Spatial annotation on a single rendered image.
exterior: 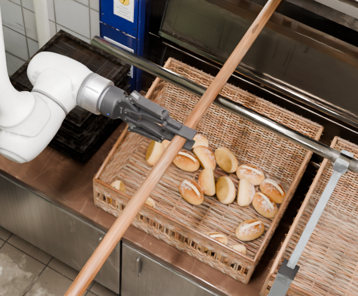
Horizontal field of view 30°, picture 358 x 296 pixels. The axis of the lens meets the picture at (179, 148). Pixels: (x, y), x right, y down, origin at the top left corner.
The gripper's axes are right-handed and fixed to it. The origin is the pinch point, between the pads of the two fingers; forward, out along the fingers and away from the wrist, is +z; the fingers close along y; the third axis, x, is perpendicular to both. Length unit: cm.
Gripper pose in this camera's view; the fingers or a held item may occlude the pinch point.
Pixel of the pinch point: (180, 134)
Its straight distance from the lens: 156.9
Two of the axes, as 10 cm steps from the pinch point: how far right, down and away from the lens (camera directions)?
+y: -0.8, 5.8, 8.1
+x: -4.7, 6.9, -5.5
